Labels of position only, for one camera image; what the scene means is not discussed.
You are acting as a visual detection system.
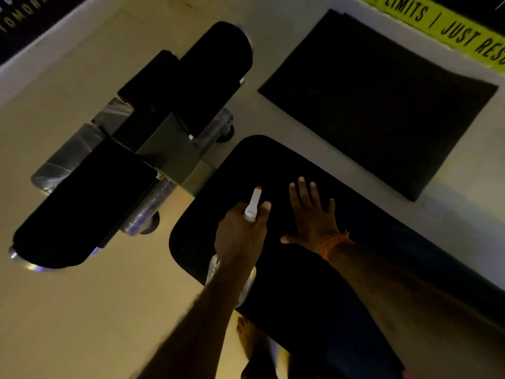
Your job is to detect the person's left hand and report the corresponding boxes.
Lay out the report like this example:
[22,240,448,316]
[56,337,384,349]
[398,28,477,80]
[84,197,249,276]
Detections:
[214,201,272,273]

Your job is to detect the person's right hand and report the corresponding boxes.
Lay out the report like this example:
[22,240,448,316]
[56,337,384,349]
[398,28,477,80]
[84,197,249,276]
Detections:
[280,176,340,253]

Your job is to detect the clear spray bottle white nozzle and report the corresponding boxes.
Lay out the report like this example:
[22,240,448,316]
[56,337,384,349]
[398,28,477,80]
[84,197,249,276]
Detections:
[205,186,263,308]

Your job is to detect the black padded gym bench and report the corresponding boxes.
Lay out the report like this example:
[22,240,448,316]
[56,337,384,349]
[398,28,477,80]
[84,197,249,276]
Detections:
[8,21,505,379]

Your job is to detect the person's right forearm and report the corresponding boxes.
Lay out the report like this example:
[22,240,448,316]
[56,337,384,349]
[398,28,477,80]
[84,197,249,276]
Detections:
[327,242,505,379]

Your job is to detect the person's left forearm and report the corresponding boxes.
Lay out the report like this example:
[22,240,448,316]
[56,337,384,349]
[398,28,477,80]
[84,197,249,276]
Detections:
[134,264,253,379]

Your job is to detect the person's left foot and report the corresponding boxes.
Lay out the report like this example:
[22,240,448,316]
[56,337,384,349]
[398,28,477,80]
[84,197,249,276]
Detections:
[236,316,273,362]

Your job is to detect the person's dark trousers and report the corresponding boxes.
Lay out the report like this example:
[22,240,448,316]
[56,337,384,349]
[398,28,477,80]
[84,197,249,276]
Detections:
[240,347,292,379]

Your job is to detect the orange thread wristband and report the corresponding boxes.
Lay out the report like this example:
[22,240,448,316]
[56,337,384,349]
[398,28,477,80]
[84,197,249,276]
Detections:
[317,232,352,262]

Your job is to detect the black floor mat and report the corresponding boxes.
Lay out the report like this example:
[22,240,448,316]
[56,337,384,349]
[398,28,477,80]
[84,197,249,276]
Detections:
[257,8,499,202]

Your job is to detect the black yellow striped wall banner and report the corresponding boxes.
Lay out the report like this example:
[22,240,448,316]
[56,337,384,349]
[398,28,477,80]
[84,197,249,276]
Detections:
[351,0,505,75]

